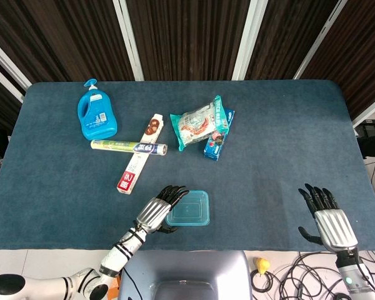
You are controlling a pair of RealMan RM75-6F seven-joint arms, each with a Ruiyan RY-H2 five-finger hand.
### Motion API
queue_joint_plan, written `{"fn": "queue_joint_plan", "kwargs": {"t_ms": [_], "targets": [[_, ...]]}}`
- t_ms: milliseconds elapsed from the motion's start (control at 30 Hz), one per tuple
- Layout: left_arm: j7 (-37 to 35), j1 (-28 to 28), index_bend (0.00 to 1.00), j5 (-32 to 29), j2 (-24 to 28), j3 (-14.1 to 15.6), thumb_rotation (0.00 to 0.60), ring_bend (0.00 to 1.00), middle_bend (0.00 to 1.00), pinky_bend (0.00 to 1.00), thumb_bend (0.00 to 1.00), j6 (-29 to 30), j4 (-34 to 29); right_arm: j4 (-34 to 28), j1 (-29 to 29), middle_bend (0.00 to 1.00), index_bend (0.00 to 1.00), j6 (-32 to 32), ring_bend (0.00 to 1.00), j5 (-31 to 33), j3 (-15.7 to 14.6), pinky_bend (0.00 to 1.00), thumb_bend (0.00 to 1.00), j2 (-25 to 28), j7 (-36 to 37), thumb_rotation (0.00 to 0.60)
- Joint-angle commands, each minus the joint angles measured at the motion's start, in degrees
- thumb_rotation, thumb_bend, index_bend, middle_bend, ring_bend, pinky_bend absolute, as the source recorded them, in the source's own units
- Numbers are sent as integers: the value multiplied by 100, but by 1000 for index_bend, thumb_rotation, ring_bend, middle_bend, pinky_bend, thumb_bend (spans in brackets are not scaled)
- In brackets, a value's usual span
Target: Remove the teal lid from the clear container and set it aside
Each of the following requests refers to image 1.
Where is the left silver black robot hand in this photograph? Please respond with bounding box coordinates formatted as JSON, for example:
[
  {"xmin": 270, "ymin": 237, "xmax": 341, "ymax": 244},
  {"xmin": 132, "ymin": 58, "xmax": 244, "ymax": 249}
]
[{"xmin": 134, "ymin": 184, "xmax": 191, "ymax": 235}]

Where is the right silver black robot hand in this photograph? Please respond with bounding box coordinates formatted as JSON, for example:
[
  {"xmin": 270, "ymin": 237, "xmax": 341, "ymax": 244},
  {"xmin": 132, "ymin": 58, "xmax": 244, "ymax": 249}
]
[{"xmin": 297, "ymin": 183, "xmax": 359, "ymax": 253}]

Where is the teal container lid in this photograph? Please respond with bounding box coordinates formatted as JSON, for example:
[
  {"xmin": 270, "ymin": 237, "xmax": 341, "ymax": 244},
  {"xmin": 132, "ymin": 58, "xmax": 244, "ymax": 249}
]
[{"xmin": 165, "ymin": 189, "xmax": 211, "ymax": 227}]

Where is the long white red box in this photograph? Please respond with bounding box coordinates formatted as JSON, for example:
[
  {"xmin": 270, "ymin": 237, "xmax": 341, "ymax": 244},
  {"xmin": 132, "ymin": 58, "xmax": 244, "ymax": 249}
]
[{"xmin": 116, "ymin": 113, "xmax": 165, "ymax": 195}]

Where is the blue cardboard box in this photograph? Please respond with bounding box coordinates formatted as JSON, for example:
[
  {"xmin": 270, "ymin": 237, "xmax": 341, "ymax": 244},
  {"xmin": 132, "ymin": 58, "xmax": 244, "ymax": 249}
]
[{"xmin": 203, "ymin": 107, "xmax": 236, "ymax": 162}]

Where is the black metal equipment base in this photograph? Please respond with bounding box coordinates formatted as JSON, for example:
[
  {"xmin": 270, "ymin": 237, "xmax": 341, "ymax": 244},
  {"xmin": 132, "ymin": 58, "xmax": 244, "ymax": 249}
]
[{"xmin": 355, "ymin": 120, "xmax": 375, "ymax": 160}]

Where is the grey robot torso base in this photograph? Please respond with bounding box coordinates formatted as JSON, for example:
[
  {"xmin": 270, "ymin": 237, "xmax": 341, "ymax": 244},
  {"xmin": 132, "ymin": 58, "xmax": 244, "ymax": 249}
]
[{"xmin": 117, "ymin": 249, "xmax": 253, "ymax": 300}]

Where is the cling film roll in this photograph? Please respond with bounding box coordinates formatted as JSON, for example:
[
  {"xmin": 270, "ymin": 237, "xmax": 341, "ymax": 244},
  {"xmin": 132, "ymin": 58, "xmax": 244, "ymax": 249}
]
[{"xmin": 90, "ymin": 139, "xmax": 169, "ymax": 156}]

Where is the small yellow object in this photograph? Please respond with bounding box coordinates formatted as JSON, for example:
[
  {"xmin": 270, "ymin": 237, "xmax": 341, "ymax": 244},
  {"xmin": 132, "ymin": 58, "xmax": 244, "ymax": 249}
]
[{"xmin": 252, "ymin": 257, "xmax": 271, "ymax": 276}]

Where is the teal clear snack bag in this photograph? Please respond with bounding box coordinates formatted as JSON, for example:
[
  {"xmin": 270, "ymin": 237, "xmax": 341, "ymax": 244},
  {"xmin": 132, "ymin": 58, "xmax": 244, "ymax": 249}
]
[{"xmin": 169, "ymin": 94, "xmax": 231, "ymax": 153}]

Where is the blue table cloth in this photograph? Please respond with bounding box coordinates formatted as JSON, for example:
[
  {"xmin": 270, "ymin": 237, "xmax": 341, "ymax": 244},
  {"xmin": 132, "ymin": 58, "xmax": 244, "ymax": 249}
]
[{"xmin": 0, "ymin": 79, "xmax": 375, "ymax": 253}]

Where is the blue detergent pump bottle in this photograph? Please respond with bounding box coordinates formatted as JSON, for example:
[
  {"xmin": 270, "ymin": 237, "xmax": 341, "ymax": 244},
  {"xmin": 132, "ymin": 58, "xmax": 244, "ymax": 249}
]
[{"xmin": 77, "ymin": 78, "xmax": 119, "ymax": 141}]

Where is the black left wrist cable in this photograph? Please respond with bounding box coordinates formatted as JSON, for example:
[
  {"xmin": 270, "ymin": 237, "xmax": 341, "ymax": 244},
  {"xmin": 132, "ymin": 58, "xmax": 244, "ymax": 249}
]
[{"xmin": 118, "ymin": 220, "xmax": 144, "ymax": 251}]

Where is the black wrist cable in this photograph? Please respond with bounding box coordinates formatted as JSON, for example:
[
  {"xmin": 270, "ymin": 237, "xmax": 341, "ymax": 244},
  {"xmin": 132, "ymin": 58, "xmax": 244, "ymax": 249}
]
[
  {"xmin": 118, "ymin": 220, "xmax": 144, "ymax": 251},
  {"xmin": 346, "ymin": 246, "xmax": 375, "ymax": 300}
]

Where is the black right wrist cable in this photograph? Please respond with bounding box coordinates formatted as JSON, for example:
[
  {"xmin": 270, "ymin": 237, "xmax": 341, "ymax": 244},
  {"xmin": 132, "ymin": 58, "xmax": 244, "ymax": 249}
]
[{"xmin": 346, "ymin": 246, "xmax": 375, "ymax": 300}]

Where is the black floor cable tangle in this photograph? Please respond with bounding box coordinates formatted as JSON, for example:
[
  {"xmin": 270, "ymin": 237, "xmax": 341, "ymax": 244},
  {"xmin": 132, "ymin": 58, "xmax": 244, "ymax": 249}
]
[{"xmin": 281, "ymin": 249, "xmax": 375, "ymax": 300}]

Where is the black coiled floor cable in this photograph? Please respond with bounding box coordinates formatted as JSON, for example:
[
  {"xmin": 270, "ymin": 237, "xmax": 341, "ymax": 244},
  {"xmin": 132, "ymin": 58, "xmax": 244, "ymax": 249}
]
[{"xmin": 250, "ymin": 251, "xmax": 301, "ymax": 294}]

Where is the white partition post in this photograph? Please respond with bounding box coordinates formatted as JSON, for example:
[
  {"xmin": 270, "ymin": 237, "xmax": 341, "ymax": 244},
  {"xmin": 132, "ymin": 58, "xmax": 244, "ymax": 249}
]
[
  {"xmin": 0, "ymin": 59, "xmax": 25, "ymax": 103},
  {"xmin": 112, "ymin": 0, "xmax": 144, "ymax": 81},
  {"xmin": 293, "ymin": 0, "xmax": 353, "ymax": 79},
  {"xmin": 0, "ymin": 32, "xmax": 33, "ymax": 90},
  {"xmin": 231, "ymin": 0, "xmax": 268, "ymax": 81},
  {"xmin": 351, "ymin": 99, "xmax": 375, "ymax": 128}
]

